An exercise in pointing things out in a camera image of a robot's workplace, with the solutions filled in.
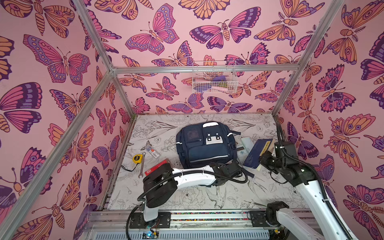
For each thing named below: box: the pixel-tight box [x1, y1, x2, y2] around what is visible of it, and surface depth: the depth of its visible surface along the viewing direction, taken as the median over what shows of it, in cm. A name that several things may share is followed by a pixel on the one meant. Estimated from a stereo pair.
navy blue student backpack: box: [176, 122, 241, 169], surface depth 99 cm
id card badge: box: [145, 145, 160, 159], surface depth 99 cm
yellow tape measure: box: [132, 154, 143, 164], surface depth 96 cm
